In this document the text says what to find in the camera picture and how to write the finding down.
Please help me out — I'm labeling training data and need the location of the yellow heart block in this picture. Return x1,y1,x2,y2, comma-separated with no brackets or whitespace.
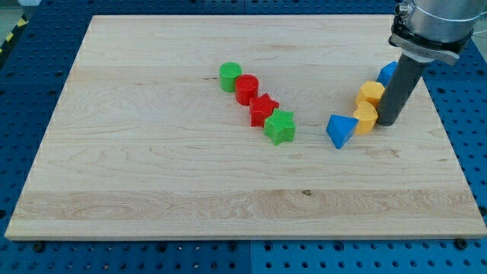
353,101,378,135

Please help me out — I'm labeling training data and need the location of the green cylinder block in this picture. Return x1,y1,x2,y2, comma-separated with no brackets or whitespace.
219,62,242,93

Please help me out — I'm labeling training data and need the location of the blue triangle block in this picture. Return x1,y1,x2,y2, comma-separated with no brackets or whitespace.
326,114,358,149

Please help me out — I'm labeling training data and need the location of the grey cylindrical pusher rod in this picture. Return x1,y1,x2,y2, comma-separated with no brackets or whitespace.
377,53,431,126

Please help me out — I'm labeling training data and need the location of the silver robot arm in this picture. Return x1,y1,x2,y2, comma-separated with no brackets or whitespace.
389,0,486,65

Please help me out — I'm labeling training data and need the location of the blue cube block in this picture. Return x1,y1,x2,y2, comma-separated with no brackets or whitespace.
377,61,397,87

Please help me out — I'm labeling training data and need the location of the yellow hexagon block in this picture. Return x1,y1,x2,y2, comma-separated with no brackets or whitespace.
355,81,385,107

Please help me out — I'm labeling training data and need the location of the red star block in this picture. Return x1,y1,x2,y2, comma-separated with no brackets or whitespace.
250,93,279,127

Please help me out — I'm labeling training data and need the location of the light wooden board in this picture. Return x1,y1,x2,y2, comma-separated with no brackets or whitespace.
5,15,486,241

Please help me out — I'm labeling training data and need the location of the green star block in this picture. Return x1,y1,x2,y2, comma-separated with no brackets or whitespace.
263,108,296,145

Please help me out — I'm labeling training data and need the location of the red cylinder block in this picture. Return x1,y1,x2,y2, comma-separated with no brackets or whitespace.
235,74,259,106

